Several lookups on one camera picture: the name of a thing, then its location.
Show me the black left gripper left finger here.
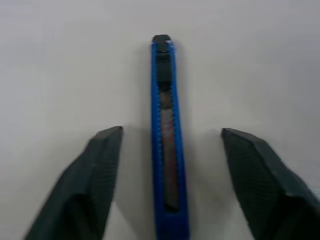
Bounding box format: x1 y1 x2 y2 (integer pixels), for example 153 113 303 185
23 126 124 240

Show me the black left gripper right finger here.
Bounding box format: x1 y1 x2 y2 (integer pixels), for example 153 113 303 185
220 127 320 240

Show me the blue utility cutter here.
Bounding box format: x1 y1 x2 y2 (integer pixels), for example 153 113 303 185
149 34 192 240

